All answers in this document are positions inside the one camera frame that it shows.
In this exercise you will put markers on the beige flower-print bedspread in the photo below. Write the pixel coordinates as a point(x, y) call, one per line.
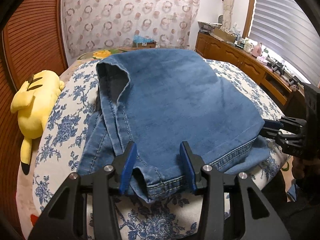
point(27, 194)

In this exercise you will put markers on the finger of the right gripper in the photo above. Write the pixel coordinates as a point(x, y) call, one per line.
point(273, 134)
point(281, 122)

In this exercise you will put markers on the circle-patterned curtain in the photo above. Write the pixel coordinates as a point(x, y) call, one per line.
point(91, 25)

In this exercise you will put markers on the pink bottle on sideboard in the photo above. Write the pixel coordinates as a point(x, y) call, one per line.
point(257, 50)

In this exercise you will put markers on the cardboard box on sideboard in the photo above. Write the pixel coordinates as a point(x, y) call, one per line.
point(222, 35)

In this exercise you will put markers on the brown louvered wardrobe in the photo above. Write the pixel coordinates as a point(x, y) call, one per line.
point(31, 41)

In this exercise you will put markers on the white window blind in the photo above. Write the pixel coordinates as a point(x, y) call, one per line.
point(282, 26)

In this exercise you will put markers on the person's right hand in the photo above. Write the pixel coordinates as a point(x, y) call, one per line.
point(305, 168)

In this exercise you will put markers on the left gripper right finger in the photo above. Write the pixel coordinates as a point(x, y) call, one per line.
point(194, 168)

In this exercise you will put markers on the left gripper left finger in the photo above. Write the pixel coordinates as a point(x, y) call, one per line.
point(123, 167)

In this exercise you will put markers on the blue bag on box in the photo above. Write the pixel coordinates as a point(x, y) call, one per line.
point(143, 42)

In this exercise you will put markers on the wooden sideboard cabinet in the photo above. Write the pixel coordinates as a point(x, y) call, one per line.
point(274, 85)

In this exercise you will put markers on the yellow Pikachu plush toy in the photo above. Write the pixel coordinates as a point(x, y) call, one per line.
point(33, 104)

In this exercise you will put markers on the blue denim jeans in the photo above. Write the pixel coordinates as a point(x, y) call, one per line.
point(159, 98)

